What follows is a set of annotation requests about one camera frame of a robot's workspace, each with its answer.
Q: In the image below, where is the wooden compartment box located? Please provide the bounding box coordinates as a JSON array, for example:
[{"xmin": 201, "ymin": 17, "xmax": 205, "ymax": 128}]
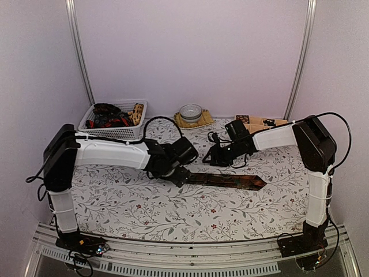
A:
[{"xmin": 243, "ymin": 115, "xmax": 288, "ymax": 133}]

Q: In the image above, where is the dark red patterned tie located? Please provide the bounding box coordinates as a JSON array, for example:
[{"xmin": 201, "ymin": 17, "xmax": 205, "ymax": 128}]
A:
[{"xmin": 85, "ymin": 103, "xmax": 134, "ymax": 129}]

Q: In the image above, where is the right metal frame post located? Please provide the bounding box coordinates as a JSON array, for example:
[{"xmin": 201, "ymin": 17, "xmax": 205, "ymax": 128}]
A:
[{"xmin": 284, "ymin": 0, "xmax": 317, "ymax": 120}]

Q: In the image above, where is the left metal frame post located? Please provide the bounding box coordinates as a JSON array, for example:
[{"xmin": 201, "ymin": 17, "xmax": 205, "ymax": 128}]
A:
[{"xmin": 65, "ymin": 0, "xmax": 95, "ymax": 105}]

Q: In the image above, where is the metal frame post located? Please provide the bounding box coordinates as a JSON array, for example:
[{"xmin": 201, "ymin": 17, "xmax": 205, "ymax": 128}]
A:
[
  {"xmin": 65, "ymin": 0, "xmax": 95, "ymax": 105},
  {"xmin": 284, "ymin": 0, "xmax": 317, "ymax": 120}
]

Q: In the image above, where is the yellow woven mat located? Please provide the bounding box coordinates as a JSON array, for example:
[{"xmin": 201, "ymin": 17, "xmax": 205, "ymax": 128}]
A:
[{"xmin": 174, "ymin": 110, "xmax": 215, "ymax": 129}]

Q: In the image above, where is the rolled dark patterned tie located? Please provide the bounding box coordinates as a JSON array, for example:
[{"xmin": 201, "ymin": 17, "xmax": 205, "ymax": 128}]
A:
[{"xmin": 235, "ymin": 115, "xmax": 250, "ymax": 123}]

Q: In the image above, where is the front metal rail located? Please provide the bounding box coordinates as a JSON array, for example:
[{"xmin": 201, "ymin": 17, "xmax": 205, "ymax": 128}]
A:
[{"xmin": 25, "ymin": 224, "xmax": 361, "ymax": 276}]

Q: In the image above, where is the yellow spotted tie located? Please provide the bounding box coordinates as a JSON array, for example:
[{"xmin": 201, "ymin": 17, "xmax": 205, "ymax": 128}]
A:
[{"xmin": 128, "ymin": 103, "xmax": 144, "ymax": 126}]

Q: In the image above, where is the floral tablecloth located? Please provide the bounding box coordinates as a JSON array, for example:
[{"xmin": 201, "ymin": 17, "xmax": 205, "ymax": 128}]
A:
[{"xmin": 56, "ymin": 117, "xmax": 332, "ymax": 242}]

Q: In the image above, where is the rolled black tie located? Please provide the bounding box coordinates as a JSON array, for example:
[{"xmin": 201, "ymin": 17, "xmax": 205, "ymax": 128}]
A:
[{"xmin": 263, "ymin": 118, "xmax": 276, "ymax": 127}]

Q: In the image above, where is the brown green patterned tie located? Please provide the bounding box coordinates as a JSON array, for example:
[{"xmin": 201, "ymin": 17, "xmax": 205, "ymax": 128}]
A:
[{"xmin": 185, "ymin": 173, "xmax": 266, "ymax": 190}]

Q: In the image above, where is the white plastic basket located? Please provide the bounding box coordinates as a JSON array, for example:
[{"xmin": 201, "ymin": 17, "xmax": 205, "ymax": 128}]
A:
[{"xmin": 77, "ymin": 99, "xmax": 148, "ymax": 141}]

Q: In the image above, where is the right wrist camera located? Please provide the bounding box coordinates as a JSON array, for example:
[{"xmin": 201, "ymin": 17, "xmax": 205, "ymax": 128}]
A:
[{"xmin": 208, "ymin": 132, "xmax": 221, "ymax": 144}]

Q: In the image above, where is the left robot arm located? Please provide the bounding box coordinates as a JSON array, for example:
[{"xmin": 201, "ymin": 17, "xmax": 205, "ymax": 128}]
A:
[{"xmin": 25, "ymin": 121, "xmax": 199, "ymax": 253}]

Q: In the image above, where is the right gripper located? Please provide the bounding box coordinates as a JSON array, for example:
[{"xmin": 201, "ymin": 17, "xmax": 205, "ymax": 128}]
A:
[{"xmin": 202, "ymin": 140, "xmax": 242, "ymax": 167}]

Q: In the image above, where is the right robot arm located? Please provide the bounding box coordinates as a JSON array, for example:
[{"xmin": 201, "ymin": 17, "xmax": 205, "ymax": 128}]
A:
[{"xmin": 202, "ymin": 115, "xmax": 338, "ymax": 256}]

